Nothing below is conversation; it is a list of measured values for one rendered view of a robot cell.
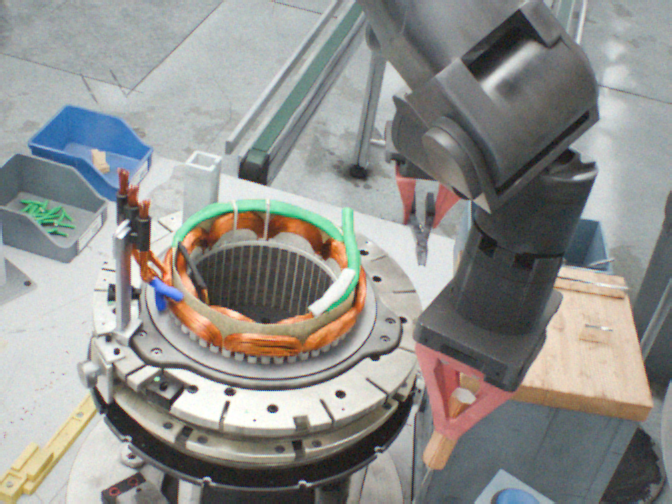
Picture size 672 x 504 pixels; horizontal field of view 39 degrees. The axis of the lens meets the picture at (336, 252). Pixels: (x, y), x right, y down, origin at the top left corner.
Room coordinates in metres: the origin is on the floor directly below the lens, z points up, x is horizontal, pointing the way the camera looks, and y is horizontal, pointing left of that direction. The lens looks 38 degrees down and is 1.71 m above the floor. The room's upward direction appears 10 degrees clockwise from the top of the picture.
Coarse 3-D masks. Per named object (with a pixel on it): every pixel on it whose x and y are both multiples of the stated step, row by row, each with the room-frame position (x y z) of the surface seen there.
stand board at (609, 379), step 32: (576, 320) 0.77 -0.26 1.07; (608, 320) 0.78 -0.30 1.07; (544, 352) 0.71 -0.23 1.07; (576, 352) 0.72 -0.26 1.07; (608, 352) 0.73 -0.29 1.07; (640, 352) 0.74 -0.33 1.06; (544, 384) 0.67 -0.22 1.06; (576, 384) 0.68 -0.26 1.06; (608, 384) 0.68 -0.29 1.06; (640, 384) 0.69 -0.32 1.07; (640, 416) 0.66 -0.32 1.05
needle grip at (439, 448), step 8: (456, 392) 0.43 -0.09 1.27; (464, 392) 0.44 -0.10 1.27; (456, 400) 0.43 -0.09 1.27; (464, 400) 0.43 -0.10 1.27; (472, 400) 0.43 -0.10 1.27; (448, 408) 0.43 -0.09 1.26; (456, 408) 0.42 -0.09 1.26; (464, 408) 0.42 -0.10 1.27; (456, 416) 0.42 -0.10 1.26; (432, 440) 0.42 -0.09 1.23; (440, 440) 0.42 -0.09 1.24; (448, 440) 0.42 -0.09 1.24; (456, 440) 0.42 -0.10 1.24; (432, 448) 0.42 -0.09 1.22; (440, 448) 0.42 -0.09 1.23; (448, 448) 0.42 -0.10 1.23; (424, 456) 0.42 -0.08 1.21; (432, 456) 0.42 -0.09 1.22; (440, 456) 0.42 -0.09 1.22; (448, 456) 0.42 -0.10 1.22; (432, 464) 0.42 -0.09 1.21; (440, 464) 0.42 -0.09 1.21
